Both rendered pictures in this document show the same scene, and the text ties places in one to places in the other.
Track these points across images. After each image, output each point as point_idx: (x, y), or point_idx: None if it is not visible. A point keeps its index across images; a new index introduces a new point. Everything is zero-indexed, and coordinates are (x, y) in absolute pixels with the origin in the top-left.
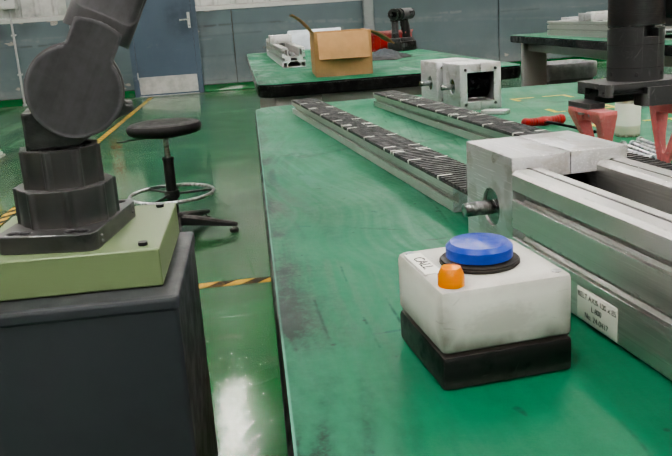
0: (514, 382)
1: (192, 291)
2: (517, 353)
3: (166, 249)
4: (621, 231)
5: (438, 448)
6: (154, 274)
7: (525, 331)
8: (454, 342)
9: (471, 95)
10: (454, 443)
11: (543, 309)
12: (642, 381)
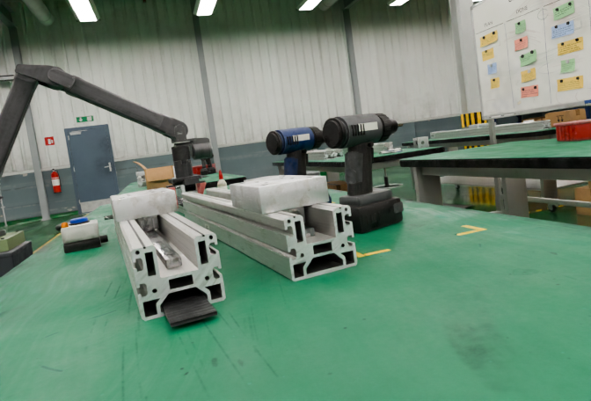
0: (83, 250)
1: (26, 258)
2: (83, 243)
3: (12, 241)
4: None
5: (51, 259)
6: (5, 247)
7: (85, 236)
8: (65, 240)
9: (188, 190)
10: (55, 258)
11: (90, 231)
12: (113, 245)
